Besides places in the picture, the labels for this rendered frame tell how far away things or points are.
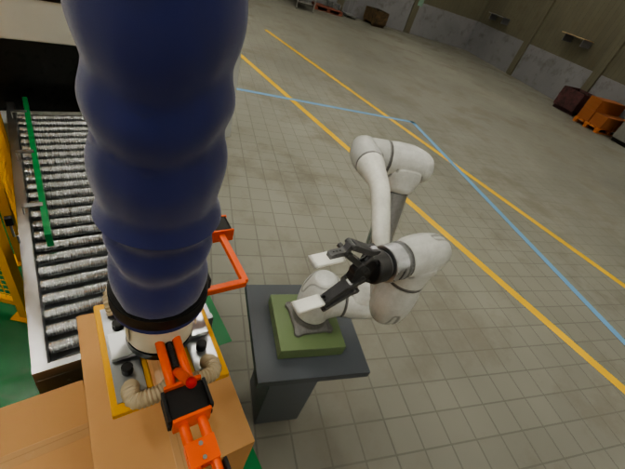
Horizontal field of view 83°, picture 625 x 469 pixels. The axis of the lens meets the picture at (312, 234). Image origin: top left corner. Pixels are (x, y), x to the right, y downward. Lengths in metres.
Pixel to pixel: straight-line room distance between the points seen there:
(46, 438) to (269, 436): 1.06
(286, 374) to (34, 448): 0.89
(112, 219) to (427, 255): 0.64
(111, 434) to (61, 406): 0.54
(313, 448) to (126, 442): 1.29
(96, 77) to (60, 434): 1.36
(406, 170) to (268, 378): 0.96
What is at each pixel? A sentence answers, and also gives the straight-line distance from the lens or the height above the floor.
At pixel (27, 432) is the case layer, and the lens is 1.73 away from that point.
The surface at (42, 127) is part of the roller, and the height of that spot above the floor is 0.55.
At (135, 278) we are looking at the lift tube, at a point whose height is 1.50.
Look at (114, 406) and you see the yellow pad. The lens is 1.06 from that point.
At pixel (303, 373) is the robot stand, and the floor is 0.75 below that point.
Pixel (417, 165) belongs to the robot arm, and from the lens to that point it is 1.36.
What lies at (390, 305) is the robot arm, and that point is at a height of 1.45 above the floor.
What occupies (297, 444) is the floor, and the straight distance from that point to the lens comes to 2.27.
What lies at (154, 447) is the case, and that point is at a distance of 1.21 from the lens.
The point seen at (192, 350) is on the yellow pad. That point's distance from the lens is 1.11.
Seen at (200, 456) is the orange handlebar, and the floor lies 1.25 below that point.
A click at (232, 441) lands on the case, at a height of 0.94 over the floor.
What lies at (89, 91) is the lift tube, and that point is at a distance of 0.60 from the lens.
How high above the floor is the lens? 2.08
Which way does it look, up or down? 38 degrees down
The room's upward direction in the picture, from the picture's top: 20 degrees clockwise
